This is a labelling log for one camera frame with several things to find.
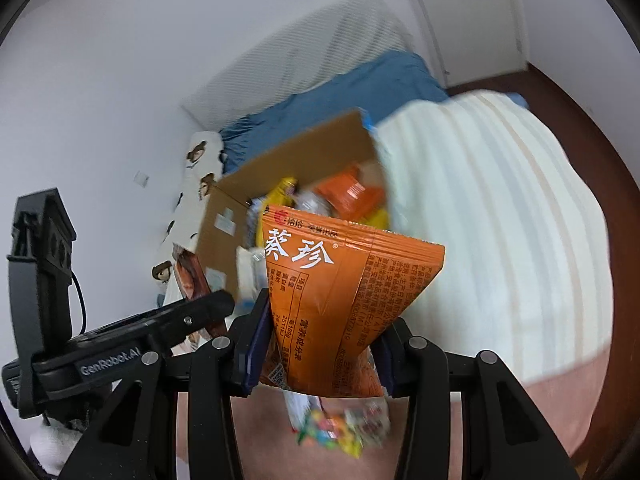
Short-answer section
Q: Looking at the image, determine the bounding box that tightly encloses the colourful candy bag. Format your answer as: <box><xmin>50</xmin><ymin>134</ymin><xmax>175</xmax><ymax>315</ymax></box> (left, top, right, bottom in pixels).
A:
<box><xmin>295</xmin><ymin>395</ymin><xmax>392</xmax><ymax>459</ymax></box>

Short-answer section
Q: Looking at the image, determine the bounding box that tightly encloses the blue bedsheet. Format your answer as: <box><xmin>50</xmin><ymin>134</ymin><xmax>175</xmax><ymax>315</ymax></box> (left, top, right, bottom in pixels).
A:
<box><xmin>219</xmin><ymin>51</ymin><xmax>449</xmax><ymax>177</ymax></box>

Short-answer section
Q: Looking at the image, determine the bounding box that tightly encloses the yellow and black snack packet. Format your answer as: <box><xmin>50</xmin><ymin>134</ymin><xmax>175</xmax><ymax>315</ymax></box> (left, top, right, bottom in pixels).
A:
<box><xmin>357</xmin><ymin>207</ymin><xmax>392</xmax><ymax>231</ymax></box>

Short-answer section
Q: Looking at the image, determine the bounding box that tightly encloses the cat print blanket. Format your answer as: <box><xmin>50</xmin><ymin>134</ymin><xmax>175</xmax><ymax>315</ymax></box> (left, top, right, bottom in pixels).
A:
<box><xmin>170</xmin><ymin>89</ymin><xmax>616</xmax><ymax>480</ymax></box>

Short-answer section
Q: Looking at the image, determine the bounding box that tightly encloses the clear white snack packet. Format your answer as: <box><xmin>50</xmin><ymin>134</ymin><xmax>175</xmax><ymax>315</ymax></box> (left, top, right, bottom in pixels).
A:
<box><xmin>235</xmin><ymin>245</ymin><xmax>269</xmax><ymax>312</ymax></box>

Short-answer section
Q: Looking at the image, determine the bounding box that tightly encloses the small yellow snack packet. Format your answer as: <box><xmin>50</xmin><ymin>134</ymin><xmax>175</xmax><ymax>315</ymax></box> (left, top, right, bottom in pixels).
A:
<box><xmin>267</xmin><ymin>176</ymin><xmax>301</xmax><ymax>209</ymax></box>

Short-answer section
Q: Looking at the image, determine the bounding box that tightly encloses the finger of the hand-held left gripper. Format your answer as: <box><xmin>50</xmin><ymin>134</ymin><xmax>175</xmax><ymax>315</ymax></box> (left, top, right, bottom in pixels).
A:
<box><xmin>149</xmin><ymin>290</ymin><xmax>237</xmax><ymax>352</ymax></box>

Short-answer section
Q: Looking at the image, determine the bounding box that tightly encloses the white door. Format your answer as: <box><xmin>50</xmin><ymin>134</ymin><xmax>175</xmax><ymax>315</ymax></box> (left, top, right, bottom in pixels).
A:
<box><xmin>400</xmin><ymin>0</ymin><xmax>529</xmax><ymax>89</ymax></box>

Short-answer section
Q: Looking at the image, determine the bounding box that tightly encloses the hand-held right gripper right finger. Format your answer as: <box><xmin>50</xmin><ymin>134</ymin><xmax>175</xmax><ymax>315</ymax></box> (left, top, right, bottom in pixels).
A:
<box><xmin>372</xmin><ymin>317</ymin><xmax>581</xmax><ymax>480</ymax></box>

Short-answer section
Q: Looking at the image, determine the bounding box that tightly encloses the brown snack packet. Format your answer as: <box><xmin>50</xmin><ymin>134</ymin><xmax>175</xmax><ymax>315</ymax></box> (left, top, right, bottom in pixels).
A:
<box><xmin>172</xmin><ymin>242</ymin><xmax>228</xmax><ymax>356</ymax></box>

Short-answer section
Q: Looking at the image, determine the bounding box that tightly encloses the cardboard box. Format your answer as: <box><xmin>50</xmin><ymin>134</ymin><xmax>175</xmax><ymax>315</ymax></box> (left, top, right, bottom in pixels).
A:
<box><xmin>192</xmin><ymin>109</ymin><xmax>396</xmax><ymax>312</ymax></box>

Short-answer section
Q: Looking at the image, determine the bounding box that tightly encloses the white fuzzy cloth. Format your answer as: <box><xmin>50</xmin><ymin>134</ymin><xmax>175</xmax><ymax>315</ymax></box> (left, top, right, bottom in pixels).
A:
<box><xmin>29</xmin><ymin>421</ymin><xmax>87</xmax><ymax>473</ymax></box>

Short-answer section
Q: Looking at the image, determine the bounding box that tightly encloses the puffy orange snack packet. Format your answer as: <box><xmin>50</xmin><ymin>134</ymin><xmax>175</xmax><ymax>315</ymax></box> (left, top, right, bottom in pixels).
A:
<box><xmin>315</xmin><ymin>162</ymin><xmax>386</xmax><ymax>224</ymax></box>

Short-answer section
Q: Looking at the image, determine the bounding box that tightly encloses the white grey pillow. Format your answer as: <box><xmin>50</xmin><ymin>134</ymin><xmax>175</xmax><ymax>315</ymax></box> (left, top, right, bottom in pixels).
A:
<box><xmin>180</xmin><ymin>0</ymin><xmax>414</xmax><ymax>132</ymax></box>

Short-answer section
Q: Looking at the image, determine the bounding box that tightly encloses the silver grey snack packet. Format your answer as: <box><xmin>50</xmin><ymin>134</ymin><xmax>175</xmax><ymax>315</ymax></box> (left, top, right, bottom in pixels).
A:
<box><xmin>295</xmin><ymin>187</ymin><xmax>331</xmax><ymax>219</ymax></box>

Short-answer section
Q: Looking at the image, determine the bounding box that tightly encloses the black cable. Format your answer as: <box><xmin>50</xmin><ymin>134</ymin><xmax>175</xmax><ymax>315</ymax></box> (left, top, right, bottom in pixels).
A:
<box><xmin>67</xmin><ymin>269</ymin><xmax>87</xmax><ymax>337</ymax></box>

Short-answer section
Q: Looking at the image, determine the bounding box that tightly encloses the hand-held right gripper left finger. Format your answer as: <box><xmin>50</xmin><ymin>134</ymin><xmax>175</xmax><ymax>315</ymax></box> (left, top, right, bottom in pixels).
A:
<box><xmin>57</xmin><ymin>287</ymin><xmax>273</xmax><ymax>480</ymax></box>

